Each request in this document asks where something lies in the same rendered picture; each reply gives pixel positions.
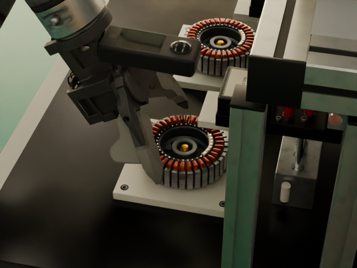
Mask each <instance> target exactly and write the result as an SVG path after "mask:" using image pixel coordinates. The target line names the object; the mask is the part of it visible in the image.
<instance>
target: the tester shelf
mask: <svg viewBox="0 0 357 268"><path fill-rule="evenodd" d="M245 100H246V102H253V103H260V104H267V105H275V106H281V107H289V108H296V109H301V108H302V109H306V110H314V111H321V112H328V113H336V114H342V115H350V116H357V0H265V3H264V6H263V10H262V14H261V17H260V21H259V24H258V28H257V32H256V35H255V38H254V41H253V45H252V48H251V52H250V55H249V60H248V75H247V83H246V98H245Z"/></svg>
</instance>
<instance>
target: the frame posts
mask: <svg viewBox="0 0 357 268"><path fill-rule="evenodd" d="M246 89H247V86H246V85H241V84H236V85H235V88H234V92H233V96H232V99H231V102H230V114H229V132H228V151H227V170H226V189H225V207H224V226H223V245H222V264H221V268H252V264H253V253H254V242H255V236H256V225H257V214H258V204H259V193H260V182H261V171H262V160H263V154H264V143H265V132H266V122H267V111H268V105H267V104H260V103H253V102H246V100H245V98H246ZM356 249H357V116H350V115H348V117H347V123H346V129H345V132H344V138H343V143H342V149H341V155H340V158H339V164H338V169H337V175H336V181H335V186H334V192H333V197H332V201H331V207H330V212H329V218H328V223H327V229H326V235H325V241H324V246H323V250H322V256H321V261H320V266H319V268H352V267H353V262H354V258H355V253H356Z"/></svg>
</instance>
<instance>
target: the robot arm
mask: <svg viewBox="0 0 357 268"><path fill-rule="evenodd" d="M15 1H16V0H0V28H1V27H2V25H3V23H4V21H5V19H6V17H7V16H8V14H9V13H10V11H11V9H12V7H13V5H14V3H15ZM25 2H26V3H27V5H28V6H29V7H30V8H31V10H32V11H33V12H34V14H35V15H36V17H37V18H38V19H39V21H40V22H41V24H42V25H43V26H44V28H45V29H46V30H47V32H48V33H49V35H50V36H51V41H48V42H47V43H46V44H45V46H44V48H45V50H46V51H47V52H48V54H49V55H50V56H51V55H54V54H57V53H59V55H60V56H61V57H62V59H63V60H64V62H65V63H66V64H67V65H68V67H69V68H70V70H71V71H72V72H71V73H70V76H69V77H71V81H69V77H68V78H67V81H68V84H69V86H70V88H69V90H68V92H67V94H68V96H69V98H70V99H71V100H72V102H73V103H74V104H75V105H76V107H77V108H78V110H79V111H80V112H81V114H82V115H83V116H84V118H85V119H86V120H87V122H88V123H89V124H90V125H92V124H95V123H98V122H101V121H103V122H108V121H111V120H114V119H117V118H118V115H119V114H120V117H119V118H118V121H117V125H118V129H119V132H120V137H119V139H118V140H117V141H116V143H115V144H114V145H113V146H112V147H111V148H110V156H111V158H112V160H113V161H114V162H116V163H124V164H143V166H144V168H145V169H146V171H147V173H148V174H149V176H150V177H151V178H152V180H153V181H154V183H155V184H160V183H162V179H163V173H164V164H163V163H162V161H161V159H160V156H159V150H158V146H157V145H156V143H155V140H154V137H153V133H152V124H151V120H150V117H149V116H148V115H147V114H146V113H144V112H143V111H142V110H140V109H141V108H140V106H143V105H146V104H149V98H154V97H163V96H166V97H167V98H168V99H172V100H173V101H174V102H175V103H176V104H177V105H178V106H180V107H182V108H184V109H187V108H189V103H188V98H187V97H186V95H185V93H184V91H183V90H182V88H181V86H180V85H179V83H178V82H177V81H176V80H175V78H174V77H173V74H174V75H177V76H184V77H192V76H193V75H194V73H195V71H196V68H197V65H198V62H199V58H200V55H201V42H200V41H199V40H197V39H191V38H185V37H179V36H172V35H167V34H163V33H156V32H150V31H144V30H138V29H131V28H125V27H119V26H113V25H109V24H110V23H111V21H112V18H113V16H112V14H111V13H110V11H109V10H108V8H107V7H106V5H105V0H25ZM106 28H107V29H106ZM105 29H106V30H105ZM72 73H73V74H72ZM71 74H72V75H71ZM72 76H73V77H72ZM78 82H79V83H78ZM76 85H78V86H77V87H76V89H75V86H76Z"/></svg>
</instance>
